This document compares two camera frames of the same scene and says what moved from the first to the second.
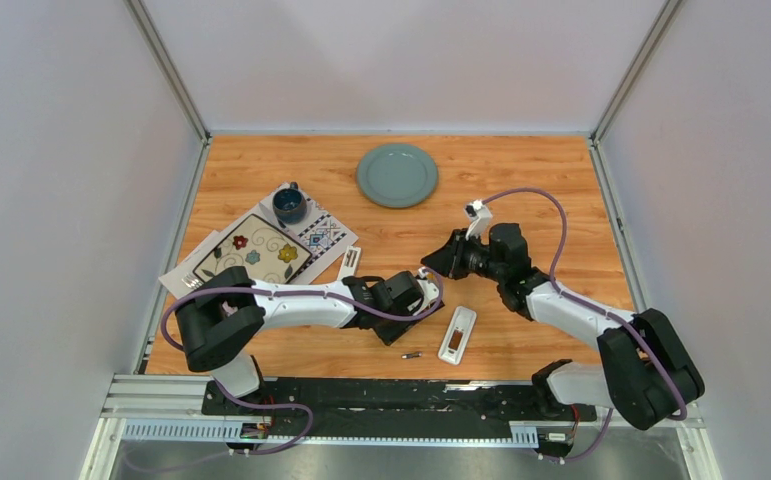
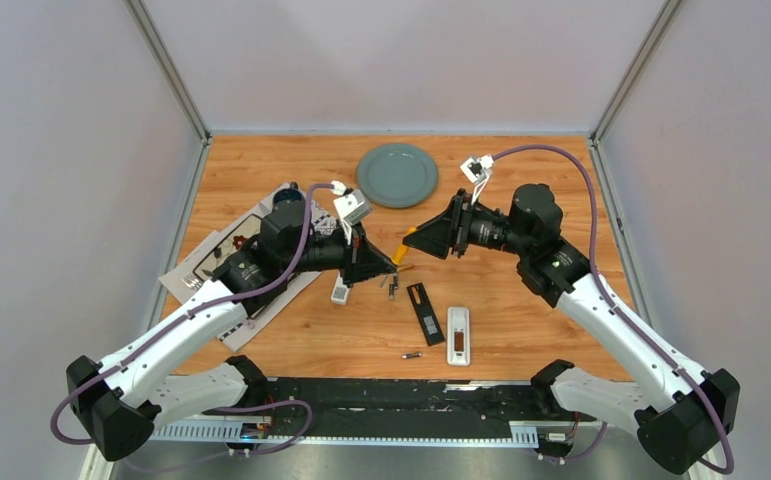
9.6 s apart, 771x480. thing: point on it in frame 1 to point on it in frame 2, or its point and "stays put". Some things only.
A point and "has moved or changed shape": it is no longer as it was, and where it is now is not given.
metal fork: [192, 282] stays put
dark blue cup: [290, 204] stays put
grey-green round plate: [397, 175] stays put
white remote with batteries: [458, 335] has moved or changed shape
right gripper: [448, 259] to [448, 230]
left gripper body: [391, 329] to [353, 255]
